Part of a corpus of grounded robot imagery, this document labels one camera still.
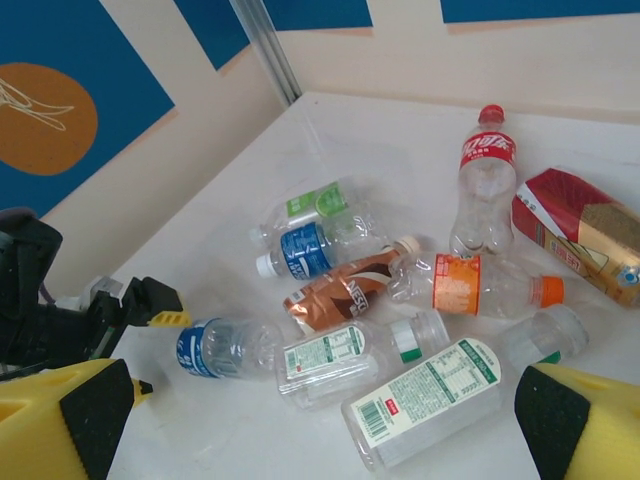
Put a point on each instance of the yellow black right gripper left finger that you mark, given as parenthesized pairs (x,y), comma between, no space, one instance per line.
(40,425)

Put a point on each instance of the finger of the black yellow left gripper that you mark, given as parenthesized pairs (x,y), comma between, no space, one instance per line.
(141,390)
(155,302)

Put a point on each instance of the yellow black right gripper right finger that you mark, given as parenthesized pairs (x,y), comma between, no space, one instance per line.
(595,430)

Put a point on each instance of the blue label bottle white cap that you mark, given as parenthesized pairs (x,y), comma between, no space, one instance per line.
(302,250)

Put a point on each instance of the large clear bottle white label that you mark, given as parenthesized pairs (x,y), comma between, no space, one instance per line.
(430,390)

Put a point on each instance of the small clear bottle white label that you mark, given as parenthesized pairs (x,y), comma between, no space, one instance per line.
(325,360)

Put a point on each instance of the green label clear bottle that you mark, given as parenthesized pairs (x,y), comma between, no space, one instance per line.
(315,200)

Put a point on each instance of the brown coffee bottle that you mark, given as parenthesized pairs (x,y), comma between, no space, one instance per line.
(345,292)

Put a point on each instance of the orange label bottle orange cap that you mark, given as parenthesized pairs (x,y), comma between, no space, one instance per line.
(455,285)

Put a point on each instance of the red gold label bottle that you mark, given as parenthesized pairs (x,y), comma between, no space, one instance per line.
(575,220)

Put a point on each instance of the red label cola bottle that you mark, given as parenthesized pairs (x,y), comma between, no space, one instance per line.
(487,155)

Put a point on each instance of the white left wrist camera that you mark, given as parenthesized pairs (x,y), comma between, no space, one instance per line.
(107,286)

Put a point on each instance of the aluminium frame post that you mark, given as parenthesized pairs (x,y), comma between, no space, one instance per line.
(270,50)

